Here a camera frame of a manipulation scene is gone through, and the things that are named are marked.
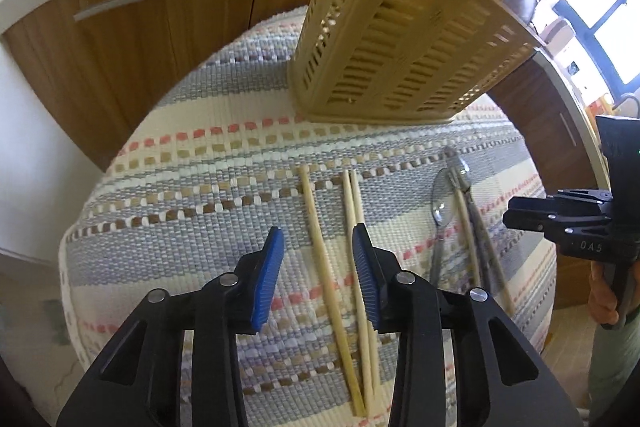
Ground person's right hand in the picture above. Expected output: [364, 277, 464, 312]
[587, 256, 632, 328]

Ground wooden side cabinet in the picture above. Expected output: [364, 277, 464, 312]
[487, 59, 603, 310]

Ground beige plastic utensil basket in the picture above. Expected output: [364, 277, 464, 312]
[289, 0, 539, 126]

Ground grey metal utensil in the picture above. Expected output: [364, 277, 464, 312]
[444, 146, 515, 314]

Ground wooden chopstick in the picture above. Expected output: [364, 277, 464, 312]
[349, 169, 383, 413]
[450, 169, 485, 290]
[341, 170, 377, 417]
[298, 165, 366, 417]

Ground silver cabinet handle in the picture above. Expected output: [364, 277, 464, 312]
[73, 0, 177, 23]

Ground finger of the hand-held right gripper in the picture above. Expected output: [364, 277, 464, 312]
[502, 214, 557, 234]
[507, 197, 567, 219]

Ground grey round kettle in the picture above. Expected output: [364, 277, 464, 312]
[502, 0, 539, 22]

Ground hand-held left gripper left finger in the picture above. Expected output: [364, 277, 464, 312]
[56, 227, 286, 427]

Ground metal spoon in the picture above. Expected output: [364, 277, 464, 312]
[429, 166, 472, 284]

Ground white kitchen appliance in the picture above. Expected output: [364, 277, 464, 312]
[542, 17, 577, 48]

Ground person's grey trousers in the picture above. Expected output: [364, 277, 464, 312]
[586, 307, 640, 427]

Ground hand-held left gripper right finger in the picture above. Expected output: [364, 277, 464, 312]
[352, 223, 584, 427]

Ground striped woven mat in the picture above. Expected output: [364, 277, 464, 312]
[57, 4, 559, 427]

